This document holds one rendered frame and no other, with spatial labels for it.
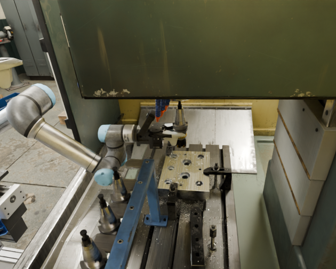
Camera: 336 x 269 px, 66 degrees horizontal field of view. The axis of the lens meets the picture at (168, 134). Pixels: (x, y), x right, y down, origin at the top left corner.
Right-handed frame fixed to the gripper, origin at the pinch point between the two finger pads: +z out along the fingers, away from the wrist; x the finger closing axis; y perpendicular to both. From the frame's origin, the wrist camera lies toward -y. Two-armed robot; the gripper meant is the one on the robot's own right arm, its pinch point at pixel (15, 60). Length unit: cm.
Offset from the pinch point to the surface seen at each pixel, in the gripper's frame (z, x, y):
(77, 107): 9, -79, 48
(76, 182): -3, -60, 86
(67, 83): 7, -76, 32
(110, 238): 9.7, 20.1, 44.0
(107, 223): 9.9, 17.3, 41.2
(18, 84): -100, -522, 160
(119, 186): 15.9, 7.4, 38.7
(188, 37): 35.2, 16.7, -3.0
